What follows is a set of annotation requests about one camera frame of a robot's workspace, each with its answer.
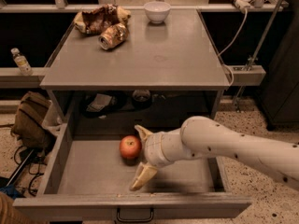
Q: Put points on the brown canvas backpack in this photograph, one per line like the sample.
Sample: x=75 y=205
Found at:
x=29 y=117

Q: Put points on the open grey top drawer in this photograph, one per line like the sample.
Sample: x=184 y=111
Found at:
x=87 y=179

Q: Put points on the grey metal rail ledge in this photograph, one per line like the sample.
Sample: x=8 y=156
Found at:
x=12 y=78

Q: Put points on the black drawer handle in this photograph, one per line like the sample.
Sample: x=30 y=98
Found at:
x=134 y=216

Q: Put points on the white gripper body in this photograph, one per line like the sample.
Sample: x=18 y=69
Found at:
x=154 y=148

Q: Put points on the red apple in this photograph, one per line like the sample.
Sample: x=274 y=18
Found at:
x=130 y=147

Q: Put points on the crushed gold soda can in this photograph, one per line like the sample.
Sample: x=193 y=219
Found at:
x=113 y=36

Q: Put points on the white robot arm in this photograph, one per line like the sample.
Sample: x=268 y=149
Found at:
x=200 y=137

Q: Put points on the dark round container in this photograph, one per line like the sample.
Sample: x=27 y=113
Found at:
x=141 y=99

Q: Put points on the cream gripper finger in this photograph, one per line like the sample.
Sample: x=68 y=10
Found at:
x=144 y=173
x=144 y=133

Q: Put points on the black bag behind cabinet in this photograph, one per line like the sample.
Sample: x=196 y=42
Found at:
x=101 y=104

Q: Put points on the white ceramic bowl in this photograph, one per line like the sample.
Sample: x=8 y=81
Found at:
x=157 y=11

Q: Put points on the grey metal cabinet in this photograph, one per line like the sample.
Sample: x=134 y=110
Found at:
x=174 y=60

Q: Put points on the clear plastic water bottle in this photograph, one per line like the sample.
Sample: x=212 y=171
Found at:
x=21 y=61

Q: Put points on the crumpled brown chip bag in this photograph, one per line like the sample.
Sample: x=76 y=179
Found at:
x=96 y=21

